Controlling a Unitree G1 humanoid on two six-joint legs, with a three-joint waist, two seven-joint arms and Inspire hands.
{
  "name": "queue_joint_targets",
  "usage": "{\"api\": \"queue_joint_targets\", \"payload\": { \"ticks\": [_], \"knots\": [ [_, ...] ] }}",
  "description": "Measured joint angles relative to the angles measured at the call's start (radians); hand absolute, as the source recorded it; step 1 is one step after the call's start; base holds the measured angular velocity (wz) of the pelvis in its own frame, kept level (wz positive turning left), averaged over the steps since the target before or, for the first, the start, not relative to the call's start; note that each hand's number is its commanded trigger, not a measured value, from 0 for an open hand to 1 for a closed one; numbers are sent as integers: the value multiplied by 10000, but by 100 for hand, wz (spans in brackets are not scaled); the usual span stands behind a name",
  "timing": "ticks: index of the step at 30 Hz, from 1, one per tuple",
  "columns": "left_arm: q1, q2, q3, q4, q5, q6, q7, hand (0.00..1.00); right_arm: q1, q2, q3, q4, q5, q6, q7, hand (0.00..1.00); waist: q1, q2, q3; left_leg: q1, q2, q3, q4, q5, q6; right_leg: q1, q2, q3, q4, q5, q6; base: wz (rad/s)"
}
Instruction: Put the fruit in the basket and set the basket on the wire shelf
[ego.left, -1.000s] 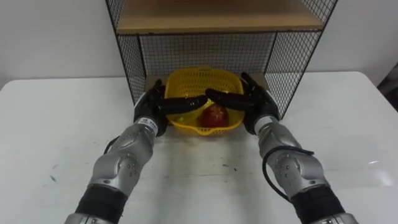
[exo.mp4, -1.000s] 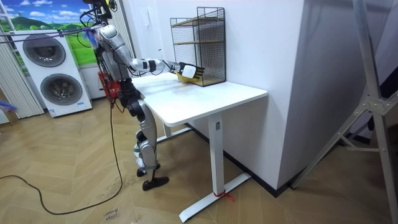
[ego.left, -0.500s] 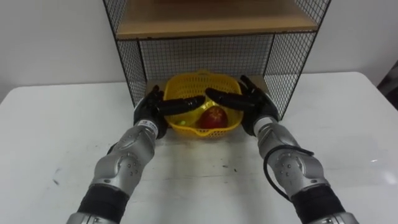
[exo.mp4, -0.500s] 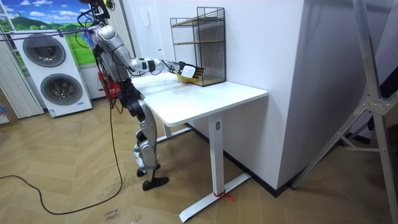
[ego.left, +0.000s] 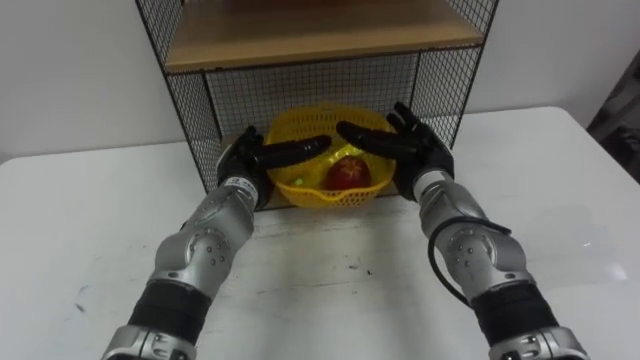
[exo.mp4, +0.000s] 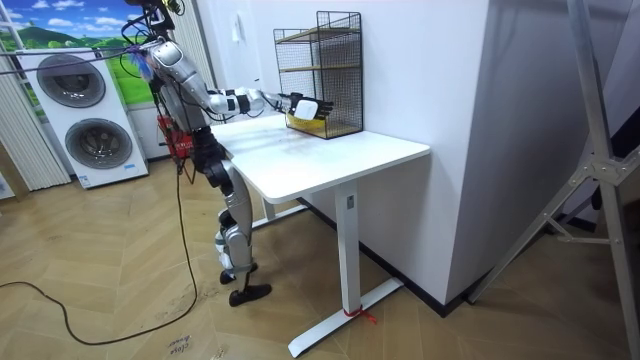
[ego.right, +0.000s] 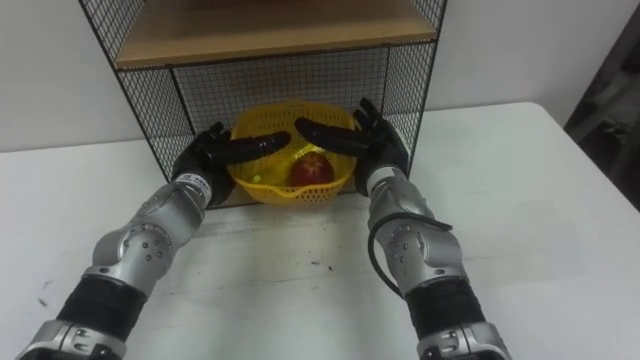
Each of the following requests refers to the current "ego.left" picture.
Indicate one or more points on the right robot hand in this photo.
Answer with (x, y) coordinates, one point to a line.
(420, 145)

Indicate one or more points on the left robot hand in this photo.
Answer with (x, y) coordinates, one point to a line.
(250, 155)

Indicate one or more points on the yellow plastic basket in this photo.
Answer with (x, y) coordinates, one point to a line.
(320, 192)

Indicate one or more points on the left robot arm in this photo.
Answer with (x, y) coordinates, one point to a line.
(200, 260)

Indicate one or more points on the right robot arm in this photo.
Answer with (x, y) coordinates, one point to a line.
(480, 260)

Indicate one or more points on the small green toy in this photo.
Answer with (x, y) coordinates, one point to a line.
(298, 182)

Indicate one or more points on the red apple soft toy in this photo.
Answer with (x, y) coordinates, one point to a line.
(348, 174)

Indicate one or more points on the white table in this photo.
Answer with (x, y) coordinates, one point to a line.
(320, 280)

